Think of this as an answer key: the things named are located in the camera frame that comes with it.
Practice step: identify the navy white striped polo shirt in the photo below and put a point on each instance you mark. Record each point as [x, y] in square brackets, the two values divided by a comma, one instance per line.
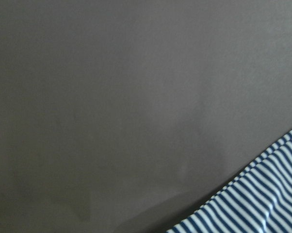
[258, 200]

